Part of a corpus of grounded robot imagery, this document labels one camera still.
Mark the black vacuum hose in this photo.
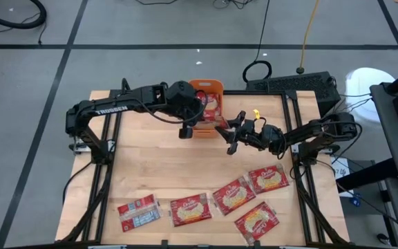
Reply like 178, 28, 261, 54
0, 0, 48, 30

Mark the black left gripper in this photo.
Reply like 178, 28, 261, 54
167, 81, 204, 140

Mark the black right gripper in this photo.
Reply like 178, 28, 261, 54
215, 110, 286, 156

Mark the white paper sheet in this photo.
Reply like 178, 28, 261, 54
330, 157, 356, 199

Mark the black arm base cable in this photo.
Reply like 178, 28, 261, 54
61, 160, 95, 205

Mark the yellow cable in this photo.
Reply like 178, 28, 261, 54
298, 0, 321, 75

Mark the black floor cable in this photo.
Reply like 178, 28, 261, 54
211, 0, 255, 10
132, 0, 180, 6

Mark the black aluminium table frame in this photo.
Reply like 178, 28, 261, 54
55, 77, 351, 249

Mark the orange plastic basket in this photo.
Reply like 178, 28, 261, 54
187, 78, 225, 139

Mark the black looped cable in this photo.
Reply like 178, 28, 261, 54
241, 0, 273, 84

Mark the black computer case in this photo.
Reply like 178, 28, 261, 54
245, 71, 342, 119

